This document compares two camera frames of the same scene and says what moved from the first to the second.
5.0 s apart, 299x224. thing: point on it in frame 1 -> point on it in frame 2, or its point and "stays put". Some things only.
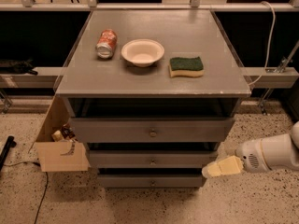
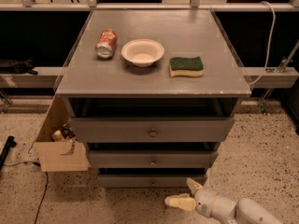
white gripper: x=249 y=157 -> x=205 y=202
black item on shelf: x=18 y=66 stays put
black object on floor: x=10 y=143 stays put
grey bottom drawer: x=149 y=180 stays put
